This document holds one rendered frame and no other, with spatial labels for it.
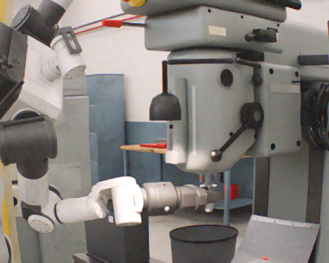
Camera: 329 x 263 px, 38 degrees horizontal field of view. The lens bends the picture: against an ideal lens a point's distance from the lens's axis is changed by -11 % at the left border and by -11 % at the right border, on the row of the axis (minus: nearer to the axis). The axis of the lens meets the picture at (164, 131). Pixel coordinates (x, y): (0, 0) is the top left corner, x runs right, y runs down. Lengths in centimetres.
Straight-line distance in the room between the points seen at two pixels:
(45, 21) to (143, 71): 718
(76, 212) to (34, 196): 13
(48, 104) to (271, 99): 59
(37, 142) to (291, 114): 72
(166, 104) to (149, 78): 736
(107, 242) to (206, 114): 70
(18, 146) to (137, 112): 763
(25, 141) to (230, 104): 52
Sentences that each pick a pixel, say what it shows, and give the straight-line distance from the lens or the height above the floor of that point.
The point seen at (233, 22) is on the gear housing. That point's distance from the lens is 130.
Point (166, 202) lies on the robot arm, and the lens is 131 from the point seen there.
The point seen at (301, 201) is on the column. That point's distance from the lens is 165.
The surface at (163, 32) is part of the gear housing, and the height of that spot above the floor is 167.
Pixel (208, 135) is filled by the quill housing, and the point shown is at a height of 141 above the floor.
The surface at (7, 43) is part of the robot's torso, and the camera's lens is 133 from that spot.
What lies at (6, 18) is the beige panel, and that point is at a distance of 295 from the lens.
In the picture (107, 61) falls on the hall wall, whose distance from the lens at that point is 958.
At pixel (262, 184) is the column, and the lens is 175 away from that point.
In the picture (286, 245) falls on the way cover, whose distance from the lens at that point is 166.
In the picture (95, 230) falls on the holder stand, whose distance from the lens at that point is 183.
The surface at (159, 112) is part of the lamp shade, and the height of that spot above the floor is 147.
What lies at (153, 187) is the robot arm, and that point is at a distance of 131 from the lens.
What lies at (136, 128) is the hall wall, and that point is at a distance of 878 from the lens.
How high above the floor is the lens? 149
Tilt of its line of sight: 3 degrees down
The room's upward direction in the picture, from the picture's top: 1 degrees counter-clockwise
